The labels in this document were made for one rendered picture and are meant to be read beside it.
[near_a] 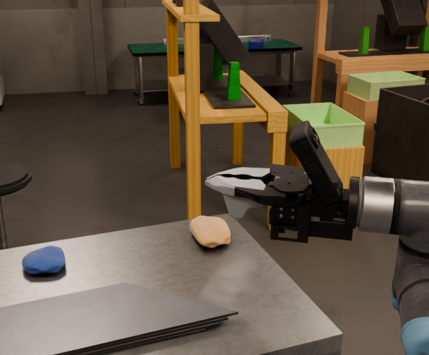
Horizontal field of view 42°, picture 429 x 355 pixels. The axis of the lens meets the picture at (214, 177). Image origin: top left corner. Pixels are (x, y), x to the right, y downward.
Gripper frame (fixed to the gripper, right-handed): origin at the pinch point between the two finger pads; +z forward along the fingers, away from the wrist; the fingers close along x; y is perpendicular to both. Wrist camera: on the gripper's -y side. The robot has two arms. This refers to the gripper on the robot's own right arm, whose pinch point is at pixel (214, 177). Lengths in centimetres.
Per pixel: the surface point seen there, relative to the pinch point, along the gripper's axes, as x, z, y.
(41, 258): 27, 50, 42
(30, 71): 585, 397, 195
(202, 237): 46, 15, 44
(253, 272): 37, 0, 46
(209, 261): 39, 12, 46
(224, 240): 46, 10, 45
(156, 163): 358, 143, 195
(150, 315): 12.3, 17.5, 40.3
